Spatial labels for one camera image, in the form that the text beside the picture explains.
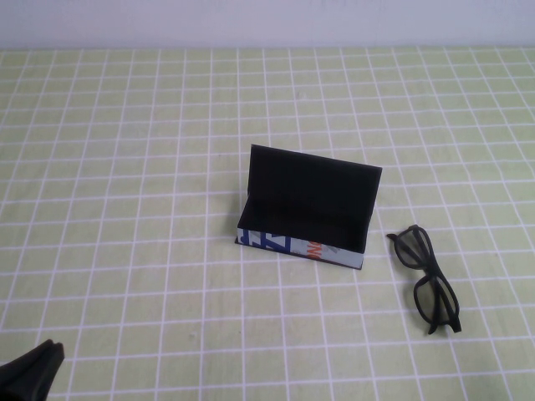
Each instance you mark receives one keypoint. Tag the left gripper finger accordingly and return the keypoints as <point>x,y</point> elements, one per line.
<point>42,376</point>
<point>25,361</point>

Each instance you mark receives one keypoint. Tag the black frame glasses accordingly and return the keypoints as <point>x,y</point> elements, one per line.
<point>443,292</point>

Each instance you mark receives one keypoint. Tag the green grid tablecloth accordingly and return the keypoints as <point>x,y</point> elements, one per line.
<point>125,209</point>

